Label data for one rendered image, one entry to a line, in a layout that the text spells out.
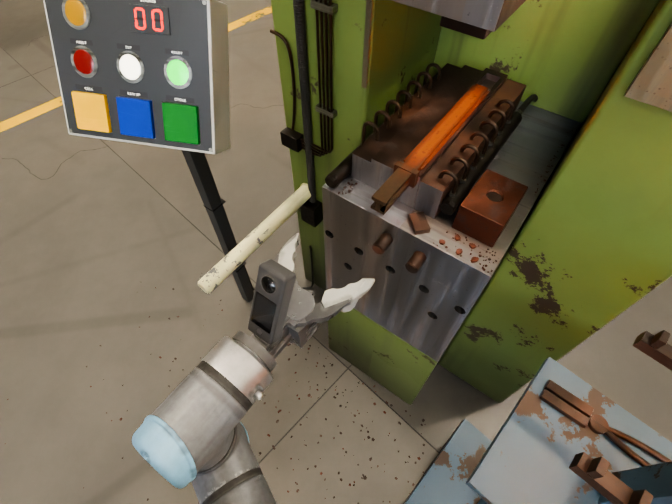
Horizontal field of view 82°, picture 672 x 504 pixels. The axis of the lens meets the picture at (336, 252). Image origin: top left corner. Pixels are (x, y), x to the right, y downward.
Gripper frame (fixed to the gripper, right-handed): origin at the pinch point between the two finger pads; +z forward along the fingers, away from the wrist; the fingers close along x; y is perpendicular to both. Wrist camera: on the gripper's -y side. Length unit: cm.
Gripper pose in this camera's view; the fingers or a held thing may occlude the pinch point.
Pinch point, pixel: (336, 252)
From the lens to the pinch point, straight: 61.5
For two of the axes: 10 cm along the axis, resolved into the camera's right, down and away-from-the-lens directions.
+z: 5.9, -6.6, 4.6
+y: 0.0, 5.8, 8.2
